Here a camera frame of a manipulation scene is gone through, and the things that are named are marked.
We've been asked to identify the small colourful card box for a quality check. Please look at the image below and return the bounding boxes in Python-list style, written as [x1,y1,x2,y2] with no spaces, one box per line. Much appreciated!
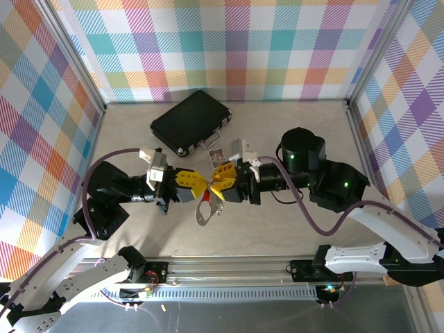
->
[208,148,229,170]

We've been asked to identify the black briefcase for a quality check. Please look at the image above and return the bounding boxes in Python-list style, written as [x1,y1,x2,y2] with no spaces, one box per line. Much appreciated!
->
[150,89,233,159]

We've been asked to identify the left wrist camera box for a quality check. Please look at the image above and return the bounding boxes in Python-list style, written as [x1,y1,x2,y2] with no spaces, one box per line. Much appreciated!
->
[147,151,168,183]

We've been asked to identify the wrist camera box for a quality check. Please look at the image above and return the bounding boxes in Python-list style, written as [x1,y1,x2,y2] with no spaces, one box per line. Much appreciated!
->
[230,137,251,164]
[147,151,168,183]

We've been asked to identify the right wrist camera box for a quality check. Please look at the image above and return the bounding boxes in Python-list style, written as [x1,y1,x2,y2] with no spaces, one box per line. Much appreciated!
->
[230,137,251,164]

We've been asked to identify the white right camera bracket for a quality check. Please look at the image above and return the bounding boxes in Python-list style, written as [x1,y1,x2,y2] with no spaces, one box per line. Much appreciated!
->
[241,148,265,182]

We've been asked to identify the aluminium side rail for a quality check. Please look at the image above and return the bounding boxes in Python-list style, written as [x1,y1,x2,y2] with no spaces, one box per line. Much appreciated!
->
[345,100,396,244]

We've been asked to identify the long aluminium frame rail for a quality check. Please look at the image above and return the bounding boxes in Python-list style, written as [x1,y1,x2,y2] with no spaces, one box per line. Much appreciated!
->
[76,255,422,287]

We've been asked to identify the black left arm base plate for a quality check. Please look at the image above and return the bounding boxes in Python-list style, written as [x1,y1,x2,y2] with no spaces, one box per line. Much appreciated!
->
[131,259,170,284]

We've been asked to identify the grey slotted cable duct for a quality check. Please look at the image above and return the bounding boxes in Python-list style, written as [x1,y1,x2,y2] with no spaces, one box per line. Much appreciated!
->
[92,286,318,302]

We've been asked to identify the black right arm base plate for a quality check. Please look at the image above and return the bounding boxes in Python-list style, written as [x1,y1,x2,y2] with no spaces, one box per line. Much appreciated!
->
[289,259,355,282]

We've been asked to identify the aluminium frame post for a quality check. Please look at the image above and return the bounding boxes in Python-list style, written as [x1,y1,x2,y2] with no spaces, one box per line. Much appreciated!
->
[345,0,417,108]
[34,0,107,115]

